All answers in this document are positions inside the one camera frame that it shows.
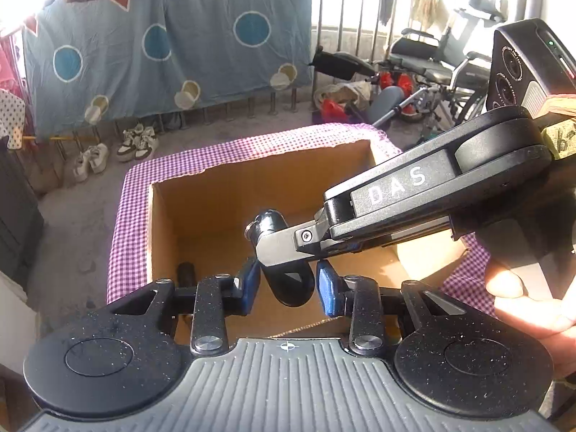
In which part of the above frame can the black oval case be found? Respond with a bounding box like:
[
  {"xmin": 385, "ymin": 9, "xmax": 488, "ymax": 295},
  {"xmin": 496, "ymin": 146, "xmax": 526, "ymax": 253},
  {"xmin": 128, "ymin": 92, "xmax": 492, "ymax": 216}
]
[{"xmin": 244, "ymin": 210, "xmax": 314, "ymax": 307}]

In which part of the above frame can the black cylindrical tube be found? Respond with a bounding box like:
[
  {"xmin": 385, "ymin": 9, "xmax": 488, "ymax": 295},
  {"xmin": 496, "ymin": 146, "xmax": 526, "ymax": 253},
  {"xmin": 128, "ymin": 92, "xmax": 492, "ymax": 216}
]
[{"xmin": 176, "ymin": 261, "xmax": 197, "ymax": 288}]

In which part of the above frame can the person's right hand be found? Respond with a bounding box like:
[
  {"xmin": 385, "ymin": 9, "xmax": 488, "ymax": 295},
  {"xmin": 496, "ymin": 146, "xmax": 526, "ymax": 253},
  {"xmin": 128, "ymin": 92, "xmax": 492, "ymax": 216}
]
[{"xmin": 484, "ymin": 258, "xmax": 575, "ymax": 378}]

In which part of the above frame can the brown cardboard box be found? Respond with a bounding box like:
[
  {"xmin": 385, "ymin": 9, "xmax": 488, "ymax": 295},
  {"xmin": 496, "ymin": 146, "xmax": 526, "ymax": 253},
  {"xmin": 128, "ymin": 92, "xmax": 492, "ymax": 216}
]
[{"xmin": 146, "ymin": 138, "xmax": 470, "ymax": 345}]

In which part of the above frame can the purple checkered tablecloth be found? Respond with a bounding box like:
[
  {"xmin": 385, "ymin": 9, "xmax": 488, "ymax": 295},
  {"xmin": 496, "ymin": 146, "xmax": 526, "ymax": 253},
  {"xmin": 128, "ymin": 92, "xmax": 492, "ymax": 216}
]
[{"xmin": 107, "ymin": 124, "xmax": 494, "ymax": 315}]

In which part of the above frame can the wheelchair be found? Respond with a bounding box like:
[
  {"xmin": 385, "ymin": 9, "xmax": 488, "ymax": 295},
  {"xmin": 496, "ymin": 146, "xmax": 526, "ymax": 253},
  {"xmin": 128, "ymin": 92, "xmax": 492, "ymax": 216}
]
[{"xmin": 372, "ymin": 0, "xmax": 508, "ymax": 130}]

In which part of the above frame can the red plastic bag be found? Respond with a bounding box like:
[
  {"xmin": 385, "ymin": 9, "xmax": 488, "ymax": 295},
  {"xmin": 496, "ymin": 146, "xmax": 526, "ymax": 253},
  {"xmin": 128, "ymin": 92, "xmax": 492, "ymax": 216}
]
[{"xmin": 320, "ymin": 99, "xmax": 348, "ymax": 123}]

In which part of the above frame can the white-brown sneaker pair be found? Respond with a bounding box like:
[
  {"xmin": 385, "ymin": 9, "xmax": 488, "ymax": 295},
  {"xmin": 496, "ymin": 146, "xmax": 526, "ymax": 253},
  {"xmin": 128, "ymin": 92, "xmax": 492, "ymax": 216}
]
[{"xmin": 116, "ymin": 123, "xmax": 159, "ymax": 163}]

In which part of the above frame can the white sneaker pair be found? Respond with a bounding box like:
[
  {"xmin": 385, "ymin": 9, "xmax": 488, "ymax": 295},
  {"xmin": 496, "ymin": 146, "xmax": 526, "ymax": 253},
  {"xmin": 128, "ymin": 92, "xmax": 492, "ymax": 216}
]
[{"xmin": 72, "ymin": 143, "xmax": 109, "ymax": 183}]

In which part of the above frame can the blue patterned hanging bedsheet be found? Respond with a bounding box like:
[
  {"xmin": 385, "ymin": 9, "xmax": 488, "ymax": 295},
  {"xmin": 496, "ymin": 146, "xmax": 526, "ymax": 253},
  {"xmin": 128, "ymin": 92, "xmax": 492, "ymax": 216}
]
[{"xmin": 23, "ymin": 0, "xmax": 311, "ymax": 139}]

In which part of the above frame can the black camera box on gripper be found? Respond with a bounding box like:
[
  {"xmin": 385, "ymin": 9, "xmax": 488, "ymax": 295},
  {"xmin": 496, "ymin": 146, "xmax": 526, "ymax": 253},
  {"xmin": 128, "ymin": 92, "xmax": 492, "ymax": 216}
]
[{"xmin": 485, "ymin": 19, "xmax": 575, "ymax": 116}]

